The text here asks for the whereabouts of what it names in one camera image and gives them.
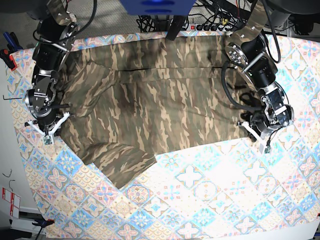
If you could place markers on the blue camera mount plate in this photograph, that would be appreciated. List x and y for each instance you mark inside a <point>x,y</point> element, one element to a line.
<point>158,7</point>

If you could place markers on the blue clamp lower left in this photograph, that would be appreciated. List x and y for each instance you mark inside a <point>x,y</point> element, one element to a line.
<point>43,223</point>

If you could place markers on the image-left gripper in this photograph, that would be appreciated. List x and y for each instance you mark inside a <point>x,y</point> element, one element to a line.
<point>48,125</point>

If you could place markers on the black robot arm image left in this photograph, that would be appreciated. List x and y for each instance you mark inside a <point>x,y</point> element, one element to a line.
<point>55,36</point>

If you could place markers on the black camera support post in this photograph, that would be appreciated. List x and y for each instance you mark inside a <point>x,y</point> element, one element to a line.
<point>175,27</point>

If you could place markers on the blue red clamp upper left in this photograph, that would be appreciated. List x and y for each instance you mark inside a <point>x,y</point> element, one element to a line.
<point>13,46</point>

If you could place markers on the patterned tile tablecloth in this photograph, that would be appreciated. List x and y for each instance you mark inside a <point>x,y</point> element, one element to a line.
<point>214,190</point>

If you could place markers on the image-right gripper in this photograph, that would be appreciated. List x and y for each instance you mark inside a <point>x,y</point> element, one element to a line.
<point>259,129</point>

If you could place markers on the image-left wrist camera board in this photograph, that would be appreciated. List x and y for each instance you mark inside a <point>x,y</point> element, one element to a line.
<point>48,140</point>

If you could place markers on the white power strip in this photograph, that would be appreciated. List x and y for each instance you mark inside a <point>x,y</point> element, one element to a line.
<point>201,27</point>

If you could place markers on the red white label card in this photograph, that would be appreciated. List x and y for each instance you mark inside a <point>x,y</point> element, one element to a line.
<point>10,203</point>

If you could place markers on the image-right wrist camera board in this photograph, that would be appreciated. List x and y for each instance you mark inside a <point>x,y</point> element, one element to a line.
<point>264,149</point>

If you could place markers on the camouflage T-shirt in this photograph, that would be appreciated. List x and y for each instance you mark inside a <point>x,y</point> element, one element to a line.
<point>132,101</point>

